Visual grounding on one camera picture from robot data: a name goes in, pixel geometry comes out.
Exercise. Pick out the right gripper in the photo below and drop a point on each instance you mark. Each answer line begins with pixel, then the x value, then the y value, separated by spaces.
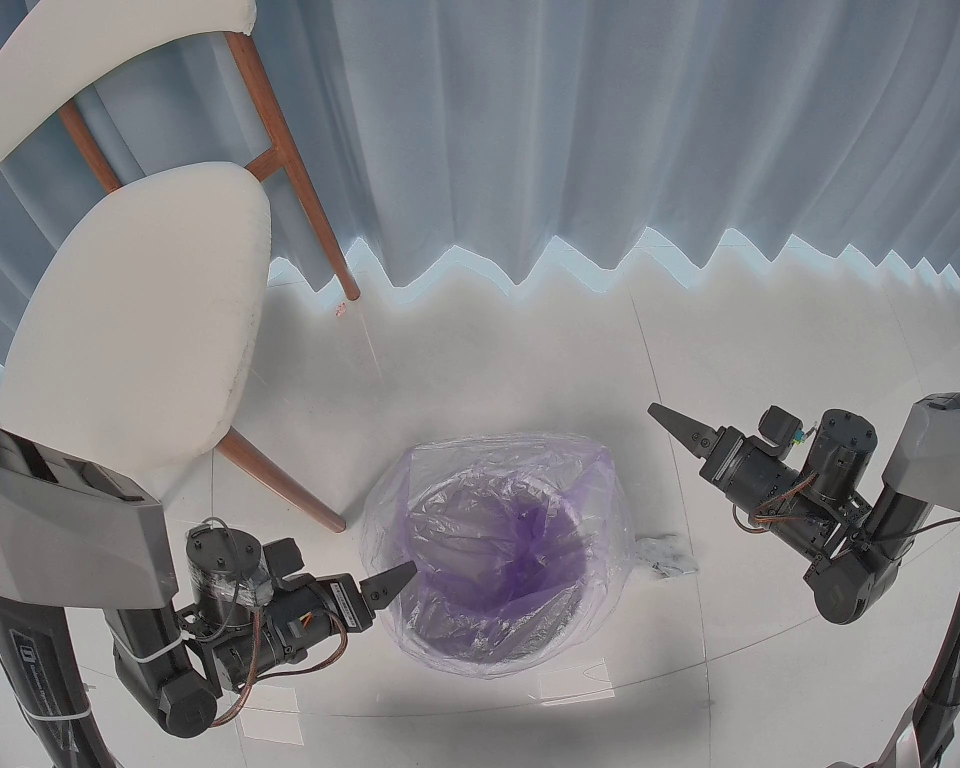
pixel 757 480

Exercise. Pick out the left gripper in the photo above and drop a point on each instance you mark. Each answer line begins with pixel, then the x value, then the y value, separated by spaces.
pixel 322 607

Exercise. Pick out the purple plastic bag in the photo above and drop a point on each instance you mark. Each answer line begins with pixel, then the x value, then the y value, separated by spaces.
pixel 465 487

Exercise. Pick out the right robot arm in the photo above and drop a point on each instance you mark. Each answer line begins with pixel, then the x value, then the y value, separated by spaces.
pixel 847 457

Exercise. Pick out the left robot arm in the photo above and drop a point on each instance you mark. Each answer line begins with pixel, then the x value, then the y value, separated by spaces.
pixel 75 540

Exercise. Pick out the pale grey trash bin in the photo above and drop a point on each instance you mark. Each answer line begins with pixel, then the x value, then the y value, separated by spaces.
pixel 525 645

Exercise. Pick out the crumpled white paper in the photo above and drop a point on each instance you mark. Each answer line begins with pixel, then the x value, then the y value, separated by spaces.
pixel 667 559

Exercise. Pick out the white chair with wooden legs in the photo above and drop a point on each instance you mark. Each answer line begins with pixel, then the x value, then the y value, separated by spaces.
pixel 135 315

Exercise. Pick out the pale blue curtain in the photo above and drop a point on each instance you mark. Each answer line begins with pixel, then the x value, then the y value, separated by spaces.
pixel 600 112

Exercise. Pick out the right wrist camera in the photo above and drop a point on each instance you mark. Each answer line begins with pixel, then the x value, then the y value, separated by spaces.
pixel 776 424

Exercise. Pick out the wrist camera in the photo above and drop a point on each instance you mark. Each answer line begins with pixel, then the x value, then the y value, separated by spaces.
pixel 283 559
pixel 776 424

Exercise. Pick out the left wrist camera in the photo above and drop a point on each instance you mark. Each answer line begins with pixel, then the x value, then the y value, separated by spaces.
pixel 283 559

